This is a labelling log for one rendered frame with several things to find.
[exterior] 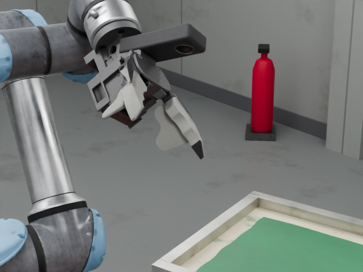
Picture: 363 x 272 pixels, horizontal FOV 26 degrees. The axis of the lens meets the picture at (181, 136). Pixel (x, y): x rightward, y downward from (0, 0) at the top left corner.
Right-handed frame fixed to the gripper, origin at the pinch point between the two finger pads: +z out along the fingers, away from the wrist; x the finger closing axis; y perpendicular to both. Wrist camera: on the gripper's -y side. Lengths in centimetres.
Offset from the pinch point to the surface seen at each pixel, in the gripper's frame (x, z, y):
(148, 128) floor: -369, -299, 174
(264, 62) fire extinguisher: -369, -282, 70
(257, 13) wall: -389, -339, 61
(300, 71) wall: -406, -283, 58
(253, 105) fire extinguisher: -385, -269, 96
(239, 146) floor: -384, -246, 119
